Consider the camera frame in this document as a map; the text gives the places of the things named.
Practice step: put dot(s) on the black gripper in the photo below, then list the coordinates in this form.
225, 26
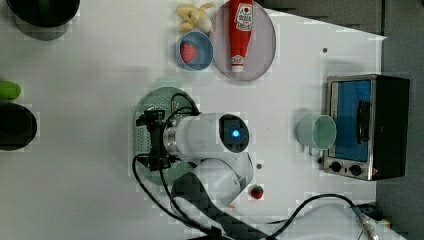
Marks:
158, 157

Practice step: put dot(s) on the mint green strainer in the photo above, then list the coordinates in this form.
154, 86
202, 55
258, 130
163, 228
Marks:
168, 95

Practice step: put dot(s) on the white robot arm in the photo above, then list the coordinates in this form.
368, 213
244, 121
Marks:
203, 165

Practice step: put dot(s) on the loose toy strawberry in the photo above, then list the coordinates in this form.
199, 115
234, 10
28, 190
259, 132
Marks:
257, 192

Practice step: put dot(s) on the toy strawberry in bowl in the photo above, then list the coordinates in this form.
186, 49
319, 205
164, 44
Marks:
188, 52

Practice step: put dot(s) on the small blue bowl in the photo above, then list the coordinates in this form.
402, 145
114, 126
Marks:
205, 48

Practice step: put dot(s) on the lilac round plate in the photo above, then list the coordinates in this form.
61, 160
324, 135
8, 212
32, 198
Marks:
261, 49

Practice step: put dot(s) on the green cylinder object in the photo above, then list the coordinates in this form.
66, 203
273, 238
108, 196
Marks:
9, 90

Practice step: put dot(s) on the mint green cup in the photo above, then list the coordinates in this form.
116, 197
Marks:
317, 133

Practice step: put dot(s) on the red ketchup bottle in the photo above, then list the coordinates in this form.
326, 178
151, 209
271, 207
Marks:
240, 26

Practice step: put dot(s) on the toaster oven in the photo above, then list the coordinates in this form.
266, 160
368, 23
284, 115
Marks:
371, 115

